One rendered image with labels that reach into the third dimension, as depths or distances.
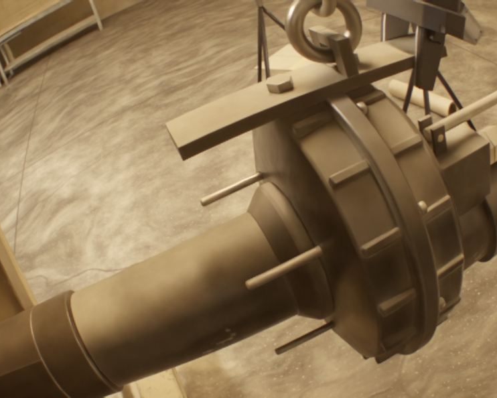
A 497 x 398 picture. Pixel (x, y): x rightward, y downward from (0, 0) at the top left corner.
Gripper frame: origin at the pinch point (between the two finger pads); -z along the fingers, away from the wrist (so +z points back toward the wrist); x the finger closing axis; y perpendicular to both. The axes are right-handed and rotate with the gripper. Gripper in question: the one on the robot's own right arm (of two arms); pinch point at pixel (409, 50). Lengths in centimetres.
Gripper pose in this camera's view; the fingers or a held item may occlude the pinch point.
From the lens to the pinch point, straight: 46.3
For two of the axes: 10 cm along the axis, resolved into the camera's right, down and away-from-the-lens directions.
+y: -9.4, 0.6, -3.5
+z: 1.2, -8.7, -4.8
